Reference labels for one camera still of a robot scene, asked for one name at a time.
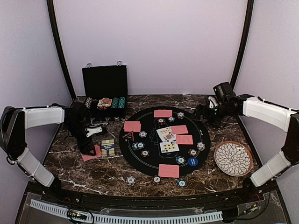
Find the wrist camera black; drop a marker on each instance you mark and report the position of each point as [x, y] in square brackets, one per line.
[80, 112]
[224, 92]

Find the black poker chip case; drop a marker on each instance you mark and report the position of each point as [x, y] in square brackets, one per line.
[110, 81]

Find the dealt red card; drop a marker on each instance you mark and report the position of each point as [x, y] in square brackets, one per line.
[162, 113]
[132, 126]

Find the red triangle dealer marker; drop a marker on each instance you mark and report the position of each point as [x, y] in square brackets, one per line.
[129, 136]

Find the wooden card holder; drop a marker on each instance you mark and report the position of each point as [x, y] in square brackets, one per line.
[107, 148]

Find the black white chips in case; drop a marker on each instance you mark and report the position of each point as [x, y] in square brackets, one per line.
[88, 102]

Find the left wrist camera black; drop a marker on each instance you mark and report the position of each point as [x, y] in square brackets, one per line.
[80, 112]

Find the round black poker mat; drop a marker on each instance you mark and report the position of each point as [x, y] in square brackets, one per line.
[150, 165]

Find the blue green chip stack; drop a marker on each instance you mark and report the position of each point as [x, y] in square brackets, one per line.
[181, 183]

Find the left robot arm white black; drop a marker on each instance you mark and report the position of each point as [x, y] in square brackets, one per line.
[16, 122]

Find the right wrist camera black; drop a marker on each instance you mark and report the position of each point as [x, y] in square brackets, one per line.
[224, 92]

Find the blue small blind button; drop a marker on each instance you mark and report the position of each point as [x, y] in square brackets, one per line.
[193, 162]

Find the floral patterned ceramic plate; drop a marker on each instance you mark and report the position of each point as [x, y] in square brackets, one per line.
[233, 159]

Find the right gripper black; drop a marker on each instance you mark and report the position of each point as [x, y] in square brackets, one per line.
[199, 109]

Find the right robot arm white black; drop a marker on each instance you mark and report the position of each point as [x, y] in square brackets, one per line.
[273, 129]

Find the red white chip stack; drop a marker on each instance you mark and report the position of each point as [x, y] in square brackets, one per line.
[156, 179]

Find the face-up card yellow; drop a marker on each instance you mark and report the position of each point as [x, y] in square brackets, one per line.
[168, 147]

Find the dealt red cards front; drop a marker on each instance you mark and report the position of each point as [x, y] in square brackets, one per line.
[168, 171]

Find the card box in case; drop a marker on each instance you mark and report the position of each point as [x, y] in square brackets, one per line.
[104, 103]

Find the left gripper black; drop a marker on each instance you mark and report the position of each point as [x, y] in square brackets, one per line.
[85, 150]

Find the blue white chip mat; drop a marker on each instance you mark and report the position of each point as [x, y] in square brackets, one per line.
[142, 134]
[201, 146]

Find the face-down community card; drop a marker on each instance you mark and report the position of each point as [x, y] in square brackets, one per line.
[181, 129]
[184, 139]

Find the white cable duct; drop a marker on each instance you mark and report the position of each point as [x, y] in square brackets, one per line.
[97, 218]

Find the teal chips in case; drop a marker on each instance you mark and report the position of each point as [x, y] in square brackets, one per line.
[118, 103]

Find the blue white chip stack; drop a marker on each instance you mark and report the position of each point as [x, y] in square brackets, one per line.
[130, 180]

